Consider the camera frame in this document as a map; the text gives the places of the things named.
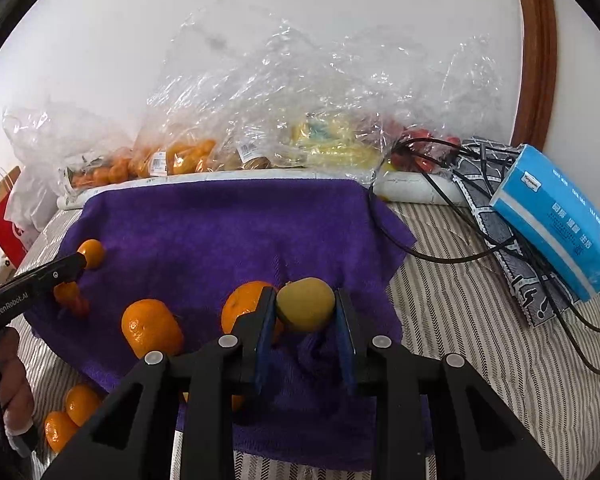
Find brown wooden door frame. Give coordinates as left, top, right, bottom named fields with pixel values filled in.
left=512, top=0, right=558, bottom=151

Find clear plastic fruit bags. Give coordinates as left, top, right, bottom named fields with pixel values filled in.
left=3, top=3, right=501, bottom=196

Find black cable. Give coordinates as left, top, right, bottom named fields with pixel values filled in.
left=367, top=135, right=600, bottom=376

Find white plastic bag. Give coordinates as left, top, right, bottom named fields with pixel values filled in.
left=5, top=165, right=57, bottom=250

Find person's left hand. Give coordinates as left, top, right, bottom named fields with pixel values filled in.
left=0, top=327, right=34, bottom=434

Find orange tangerine front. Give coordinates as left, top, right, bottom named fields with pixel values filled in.
left=44, top=411, right=79, bottom=453

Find patterned grey cloth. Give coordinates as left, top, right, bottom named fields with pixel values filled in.
left=452, top=135, right=581, bottom=328

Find blue tissue box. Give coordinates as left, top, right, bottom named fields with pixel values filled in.
left=490, top=145, right=600, bottom=301

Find large orange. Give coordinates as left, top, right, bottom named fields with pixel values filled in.
left=220, top=281, right=276, bottom=334

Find small orange kumquat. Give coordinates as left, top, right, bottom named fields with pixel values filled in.
left=78, top=238, right=106, bottom=270

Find red cherry tomato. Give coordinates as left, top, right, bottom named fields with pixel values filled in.
left=68, top=297, right=90, bottom=318

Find striped mattress cover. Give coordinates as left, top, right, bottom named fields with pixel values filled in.
left=12, top=203, right=600, bottom=479

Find orange mandarin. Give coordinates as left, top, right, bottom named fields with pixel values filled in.
left=121, top=299, right=184, bottom=359

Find small orange tangerine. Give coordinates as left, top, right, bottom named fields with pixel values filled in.
left=53, top=282, right=81, bottom=310

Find purple towel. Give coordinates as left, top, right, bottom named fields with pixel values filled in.
left=26, top=179, right=415, bottom=471

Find red paper bag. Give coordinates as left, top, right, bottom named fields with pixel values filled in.
left=0, top=194, right=38, bottom=268

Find green yellow jujube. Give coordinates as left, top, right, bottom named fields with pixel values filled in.
left=276, top=278, right=336, bottom=333

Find brown paper bag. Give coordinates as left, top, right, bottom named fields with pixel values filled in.
left=0, top=164, right=22, bottom=216

